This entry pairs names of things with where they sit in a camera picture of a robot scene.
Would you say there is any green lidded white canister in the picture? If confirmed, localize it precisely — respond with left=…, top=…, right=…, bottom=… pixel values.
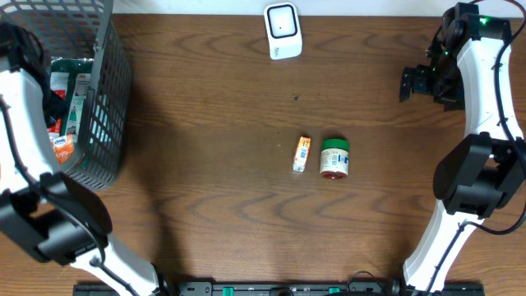
left=320, top=138, right=349, bottom=180

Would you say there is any orange snack packet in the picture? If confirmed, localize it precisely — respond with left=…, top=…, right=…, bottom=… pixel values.
left=293, top=136, right=311, bottom=172

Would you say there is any white green package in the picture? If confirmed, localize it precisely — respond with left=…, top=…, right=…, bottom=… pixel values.
left=50, top=58, right=93, bottom=143

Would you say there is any orange tissue packet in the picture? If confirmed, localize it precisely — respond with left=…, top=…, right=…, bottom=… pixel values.
left=52, top=134, right=75, bottom=164

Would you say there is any red stick packet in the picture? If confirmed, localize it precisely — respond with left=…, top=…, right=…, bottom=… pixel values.
left=48, top=90, right=67, bottom=140

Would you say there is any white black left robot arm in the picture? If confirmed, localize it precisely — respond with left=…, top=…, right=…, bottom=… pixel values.
left=1, top=21, right=174, bottom=295

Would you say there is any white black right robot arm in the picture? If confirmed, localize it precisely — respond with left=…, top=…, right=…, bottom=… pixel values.
left=384, top=1, right=525, bottom=295

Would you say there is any white black barcode scanner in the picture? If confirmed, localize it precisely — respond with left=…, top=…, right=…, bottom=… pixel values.
left=263, top=2, right=303, bottom=60

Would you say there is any grey plastic mesh basket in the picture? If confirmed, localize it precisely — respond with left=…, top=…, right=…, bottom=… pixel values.
left=1, top=0, right=132, bottom=191

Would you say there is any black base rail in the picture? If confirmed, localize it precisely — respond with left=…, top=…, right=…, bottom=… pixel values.
left=73, top=280, right=486, bottom=296

